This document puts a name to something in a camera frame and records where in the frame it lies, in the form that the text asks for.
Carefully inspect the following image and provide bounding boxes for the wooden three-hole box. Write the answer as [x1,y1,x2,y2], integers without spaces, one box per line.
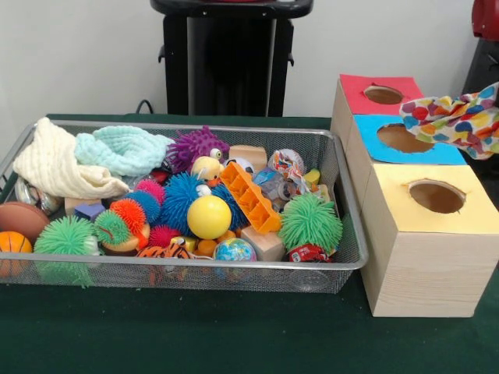
[330,73,499,319]

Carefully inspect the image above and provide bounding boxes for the purple spiky toy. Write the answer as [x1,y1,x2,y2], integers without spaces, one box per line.
[165,125,231,175]

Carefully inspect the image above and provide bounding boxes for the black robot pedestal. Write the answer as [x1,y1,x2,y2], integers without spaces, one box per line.
[150,0,315,117]

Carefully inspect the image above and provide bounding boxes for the silver mesh bin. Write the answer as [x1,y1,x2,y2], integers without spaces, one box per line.
[0,119,370,295]

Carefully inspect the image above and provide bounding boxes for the yellow ball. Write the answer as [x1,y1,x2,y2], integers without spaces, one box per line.
[186,194,233,241]

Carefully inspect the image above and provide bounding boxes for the brown toy football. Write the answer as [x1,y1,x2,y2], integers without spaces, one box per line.
[0,201,48,245]

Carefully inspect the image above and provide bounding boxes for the mint knitted cloth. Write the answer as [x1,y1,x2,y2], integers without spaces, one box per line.
[73,126,175,177]

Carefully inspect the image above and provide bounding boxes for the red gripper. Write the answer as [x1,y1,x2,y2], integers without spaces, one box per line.
[471,0,499,41]

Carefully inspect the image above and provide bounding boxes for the cream knitted cloth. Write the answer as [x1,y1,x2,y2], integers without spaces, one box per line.
[12,116,131,199]

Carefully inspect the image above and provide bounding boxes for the small orange basketball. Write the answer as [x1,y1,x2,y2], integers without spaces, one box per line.
[0,231,34,278]

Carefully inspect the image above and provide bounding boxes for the green spiky ball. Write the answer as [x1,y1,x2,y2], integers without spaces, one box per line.
[278,192,344,254]
[34,216,99,289]

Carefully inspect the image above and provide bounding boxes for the dark green tablecloth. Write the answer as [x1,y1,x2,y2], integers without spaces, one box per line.
[0,113,499,374]

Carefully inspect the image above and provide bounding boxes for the orange plastic block tray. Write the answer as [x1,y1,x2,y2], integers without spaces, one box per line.
[219,161,282,235]

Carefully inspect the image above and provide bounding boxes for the globe print ball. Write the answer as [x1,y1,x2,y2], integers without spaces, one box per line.
[213,237,258,263]

